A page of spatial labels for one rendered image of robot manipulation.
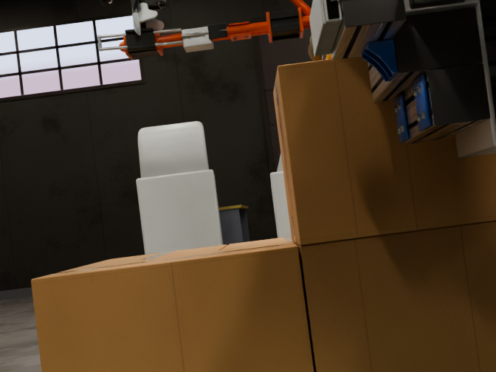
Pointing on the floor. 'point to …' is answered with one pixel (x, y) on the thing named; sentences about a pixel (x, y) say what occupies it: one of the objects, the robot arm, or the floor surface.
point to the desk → (234, 224)
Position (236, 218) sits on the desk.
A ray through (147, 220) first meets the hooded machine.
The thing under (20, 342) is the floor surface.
